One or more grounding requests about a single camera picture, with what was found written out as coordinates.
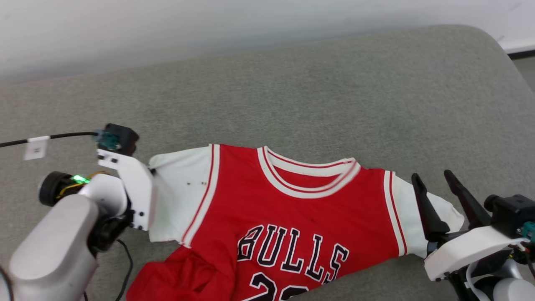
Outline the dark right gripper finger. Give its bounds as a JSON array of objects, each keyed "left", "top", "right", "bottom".
[
  {"left": 412, "top": 173, "right": 450, "bottom": 242},
  {"left": 444, "top": 169, "right": 492, "bottom": 230}
]

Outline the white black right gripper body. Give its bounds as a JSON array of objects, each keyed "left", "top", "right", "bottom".
[{"left": 424, "top": 226, "right": 528, "bottom": 301}]

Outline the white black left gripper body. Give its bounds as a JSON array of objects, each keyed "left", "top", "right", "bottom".
[{"left": 38, "top": 148, "right": 158, "bottom": 253}]

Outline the red Bulls basketball jersey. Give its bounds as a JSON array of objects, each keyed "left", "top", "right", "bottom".
[{"left": 126, "top": 143, "right": 465, "bottom": 301}]

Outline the grey fabric sofa cushion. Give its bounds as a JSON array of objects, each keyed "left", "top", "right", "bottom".
[{"left": 0, "top": 24, "right": 535, "bottom": 301}]

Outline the left camera cable teal plug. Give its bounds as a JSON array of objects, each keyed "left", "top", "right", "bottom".
[{"left": 0, "top": 131, "right": 122, "bottom": 152}]

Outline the camera cable teal plug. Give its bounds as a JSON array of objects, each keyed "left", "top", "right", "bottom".
[
  {"left": 516, "top": 222, "right": 535, "bottom": 278},
  {"left": 0, "top": 131, "right": 122, "bottom": 152}
]

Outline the right camera cable teal plug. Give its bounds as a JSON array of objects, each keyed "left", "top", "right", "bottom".
[{"left": 516, "top": 222, "right": 535, "bottom": 278}]

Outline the white cable label tag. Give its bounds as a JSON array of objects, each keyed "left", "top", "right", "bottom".
[{"left": 24, "top": 136, "right": 51, "bottom": 161}]

